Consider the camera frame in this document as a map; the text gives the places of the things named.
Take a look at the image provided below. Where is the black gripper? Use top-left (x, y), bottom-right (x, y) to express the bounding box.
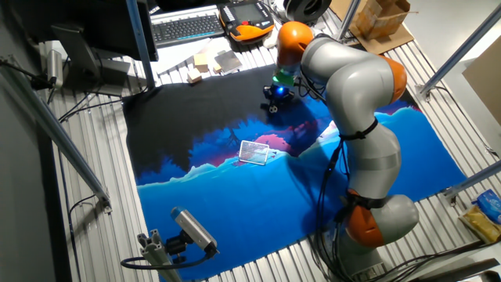
top-left (262, 84), bottom-right (295, 113)

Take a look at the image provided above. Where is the white mesh toy goal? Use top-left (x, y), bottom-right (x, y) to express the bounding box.
top-left (238, 139), bottom-right (271, 167)

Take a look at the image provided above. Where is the grey flat metal plate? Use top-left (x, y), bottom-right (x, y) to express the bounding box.
top-left (214, 49), bottom-right (243, 75)

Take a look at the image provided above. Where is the white rounded plastic object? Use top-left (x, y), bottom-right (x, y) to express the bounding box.
top-left (261, 33), bottom-right (279, 50)

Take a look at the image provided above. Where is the wooden cube block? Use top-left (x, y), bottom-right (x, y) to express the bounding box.
top-left (193, 52), bottom-right (210, 74)
top-left (186, 67), bottom-right (204, 85)

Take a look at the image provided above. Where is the orange black teach pendant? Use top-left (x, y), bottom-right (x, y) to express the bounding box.
top-left (218, 0), bottom-right (276, 43)

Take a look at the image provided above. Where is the black round drum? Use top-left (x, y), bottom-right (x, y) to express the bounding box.
top-left (283, 0), bottom-right (333, 24)

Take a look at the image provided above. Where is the printed forest landscape cloth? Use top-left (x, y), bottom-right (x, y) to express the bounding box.
top-left (121, 64), bottom-right (469, 282)

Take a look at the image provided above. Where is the white paper sheet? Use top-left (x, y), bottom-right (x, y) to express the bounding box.
top-left (154, 37), bottom-right (222, 78)

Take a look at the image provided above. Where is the black computer keyboard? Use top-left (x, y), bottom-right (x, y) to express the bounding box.
top-left (150, 4), bottom-right (226, 49)

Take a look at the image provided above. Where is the flat brown cardboard sheet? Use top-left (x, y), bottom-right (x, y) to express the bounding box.
top-left (328, 0), bottom-right (416, 55)

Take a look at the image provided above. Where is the brown cardboard box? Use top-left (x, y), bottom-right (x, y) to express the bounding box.
top-left (354, 0), bottom-right (412, 40)

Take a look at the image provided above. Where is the brown cardboard panel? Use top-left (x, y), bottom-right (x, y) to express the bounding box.
top-left (461, 45), bottom-right (501, 126)

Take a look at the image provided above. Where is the black computer monitor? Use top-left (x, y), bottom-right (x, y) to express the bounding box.
top-left (11, 0), bottom-right (160, 97)

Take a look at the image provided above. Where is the silver cylinder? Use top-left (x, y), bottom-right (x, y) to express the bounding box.
top-left (45, 49), bottom-right (64, 89)

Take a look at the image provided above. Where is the blue snack bag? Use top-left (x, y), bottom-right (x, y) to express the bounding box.
top-left (471, 189), bottom-right (501, 225)

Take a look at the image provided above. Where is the yellow snack bag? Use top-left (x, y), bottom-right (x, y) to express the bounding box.
top-left (457, 205), bottom-right (501, 244)

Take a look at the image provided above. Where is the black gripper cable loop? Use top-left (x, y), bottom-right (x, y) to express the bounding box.
top-left (295, 72), bottom-right (326, 103)

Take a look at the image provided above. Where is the black strap on arm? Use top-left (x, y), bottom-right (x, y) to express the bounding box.
top-left (338, 117), bottom-right (380, 142)
top-left (343, 190), bottom-right (387, 211)

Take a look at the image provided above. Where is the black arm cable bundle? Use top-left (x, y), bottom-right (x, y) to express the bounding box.
top-left (311, 132), bottom-right (353, 282)

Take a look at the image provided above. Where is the aluminium frame post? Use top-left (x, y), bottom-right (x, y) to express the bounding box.
top-left (336, 0), bottom-right (362, 40)
top-left (124, 0), bottom-right (157, 90)

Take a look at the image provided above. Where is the silver exterior camera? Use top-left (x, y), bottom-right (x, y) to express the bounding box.
top-left (170, 206), bottom-right (219, 255)

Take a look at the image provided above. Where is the black floor cable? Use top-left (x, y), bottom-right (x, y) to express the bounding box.
top-left (57, 92), bottom-right (126, 123)

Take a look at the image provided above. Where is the aluminium camera mount profile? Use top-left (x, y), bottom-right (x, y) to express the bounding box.
top-left (136, 229), bottom-right (183, 282)

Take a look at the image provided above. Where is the aluminium frame beam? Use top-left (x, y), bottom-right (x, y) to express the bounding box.
top-left (0, 54), bottom-right (113, 215)
top-left (442, 160), bottom-right (501, 201)
top-left (416, 2), bottom-right (501, 99)

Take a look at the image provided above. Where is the black camera cable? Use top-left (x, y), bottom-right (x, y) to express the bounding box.
top-left (120, 248), bottom-right (214, 272)

